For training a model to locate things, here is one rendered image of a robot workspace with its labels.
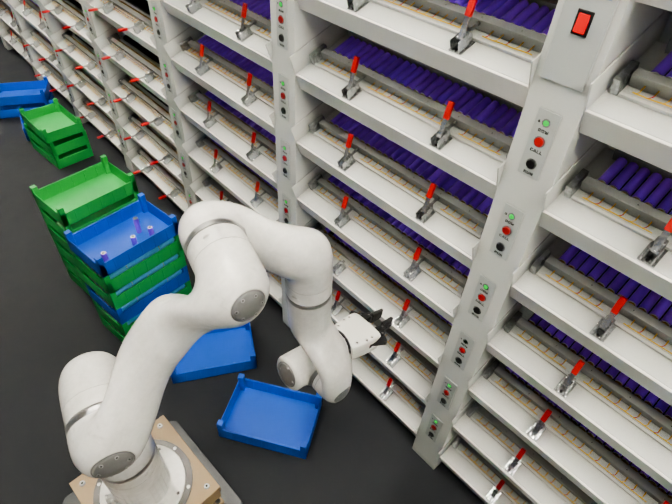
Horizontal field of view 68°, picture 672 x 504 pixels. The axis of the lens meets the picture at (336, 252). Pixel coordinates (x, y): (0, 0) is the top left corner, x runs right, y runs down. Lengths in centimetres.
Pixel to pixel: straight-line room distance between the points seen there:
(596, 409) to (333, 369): 55
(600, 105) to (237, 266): 59
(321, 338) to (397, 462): 82
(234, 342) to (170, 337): 117
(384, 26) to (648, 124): 51
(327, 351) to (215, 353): 99
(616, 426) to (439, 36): 84
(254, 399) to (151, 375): 99
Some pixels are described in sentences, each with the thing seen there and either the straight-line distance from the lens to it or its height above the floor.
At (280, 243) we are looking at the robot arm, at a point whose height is 104.
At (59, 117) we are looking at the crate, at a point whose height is 16.
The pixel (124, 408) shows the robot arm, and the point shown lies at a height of 83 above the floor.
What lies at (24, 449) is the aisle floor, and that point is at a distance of 198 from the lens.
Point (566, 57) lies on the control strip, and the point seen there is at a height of 132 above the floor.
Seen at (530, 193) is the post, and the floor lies 108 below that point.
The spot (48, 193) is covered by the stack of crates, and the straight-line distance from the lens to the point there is 218.
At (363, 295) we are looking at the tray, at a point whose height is 49.
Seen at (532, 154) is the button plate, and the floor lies 115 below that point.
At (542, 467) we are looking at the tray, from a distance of 152.
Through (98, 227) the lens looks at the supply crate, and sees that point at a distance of 193.
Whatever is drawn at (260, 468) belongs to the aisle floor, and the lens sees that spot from 175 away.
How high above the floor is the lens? 160
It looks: 43 degrees down
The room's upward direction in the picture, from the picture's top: 4 degrees clockwise
